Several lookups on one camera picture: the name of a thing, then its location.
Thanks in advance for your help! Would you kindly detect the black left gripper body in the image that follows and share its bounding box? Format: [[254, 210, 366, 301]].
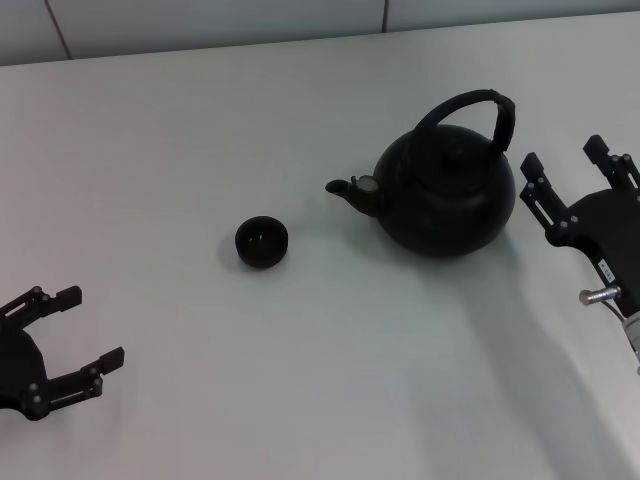
[[0, 319, 52, 422]]

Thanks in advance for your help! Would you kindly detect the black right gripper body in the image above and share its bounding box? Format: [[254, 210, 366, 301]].
[[546, 187, 640, 317]]

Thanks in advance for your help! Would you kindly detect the black round teapot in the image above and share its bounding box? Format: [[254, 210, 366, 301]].
[[324, 88, 517, 259]]

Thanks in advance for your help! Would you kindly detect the small black teacup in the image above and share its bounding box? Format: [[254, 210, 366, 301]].
[[234, 215, 291, 272]]

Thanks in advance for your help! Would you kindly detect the silver right wrist connector plug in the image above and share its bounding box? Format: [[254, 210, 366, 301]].
[[578, 285, 622, 306]]

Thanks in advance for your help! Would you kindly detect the thin right wrist cable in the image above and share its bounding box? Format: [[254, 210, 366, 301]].
[[602, 298, 632, 322]]

